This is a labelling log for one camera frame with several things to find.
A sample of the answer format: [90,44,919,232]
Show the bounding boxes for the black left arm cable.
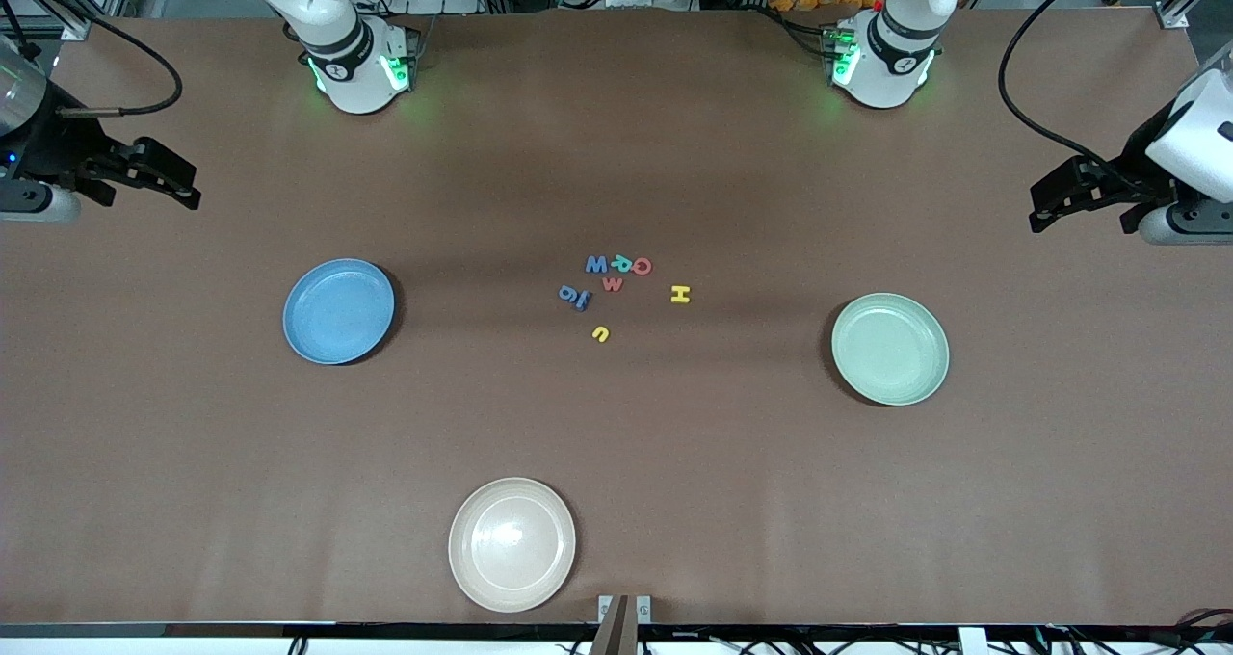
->
[998,0,1171,194]

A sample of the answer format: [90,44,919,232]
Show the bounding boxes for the blue plate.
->
[282,258,396,366]

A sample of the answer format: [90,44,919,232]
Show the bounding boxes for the pale green plate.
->
[831,293,951,407]

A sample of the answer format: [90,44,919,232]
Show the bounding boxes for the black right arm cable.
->
[58,10,184,118]

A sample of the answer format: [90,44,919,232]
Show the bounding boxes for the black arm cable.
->
[58,10,184,118]
[998,0,1171,194]

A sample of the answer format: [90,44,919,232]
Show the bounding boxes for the brown table cover sheet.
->
[0,8,1233,627]

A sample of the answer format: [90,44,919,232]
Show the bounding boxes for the brown post with metal brackets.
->
[597,594,653,655]

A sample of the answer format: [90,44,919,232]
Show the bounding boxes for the beige plate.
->
[448,477,578,614]

